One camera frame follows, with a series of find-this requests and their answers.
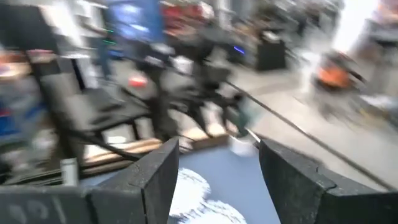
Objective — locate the green snake plant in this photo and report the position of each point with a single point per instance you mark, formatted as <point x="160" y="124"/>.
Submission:
<point x="245" y="118"/>

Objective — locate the white square planter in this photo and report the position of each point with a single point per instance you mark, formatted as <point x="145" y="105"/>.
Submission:
<point x="242" y="147"/>

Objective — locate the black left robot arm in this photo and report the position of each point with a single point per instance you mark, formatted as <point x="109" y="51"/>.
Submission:
<point x="205" y="77"/>

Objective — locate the white cylinder post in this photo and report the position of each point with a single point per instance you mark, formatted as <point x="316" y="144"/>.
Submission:
<point x="69" y="172"/>

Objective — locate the orange object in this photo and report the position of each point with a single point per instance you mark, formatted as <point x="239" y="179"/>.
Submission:
<point x="334" y="76"/>

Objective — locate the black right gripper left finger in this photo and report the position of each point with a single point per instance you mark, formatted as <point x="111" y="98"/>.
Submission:
<point x="124" y="202"/>

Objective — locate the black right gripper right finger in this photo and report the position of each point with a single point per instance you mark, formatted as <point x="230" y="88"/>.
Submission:
<point x="311" y="199"/>

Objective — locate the blue panel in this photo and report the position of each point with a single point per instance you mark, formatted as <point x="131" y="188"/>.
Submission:
<point x="136" y="21"/>

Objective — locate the black-framed wooden shelf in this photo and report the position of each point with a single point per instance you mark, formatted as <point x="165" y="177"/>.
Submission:
<point x="93" y="109"/>

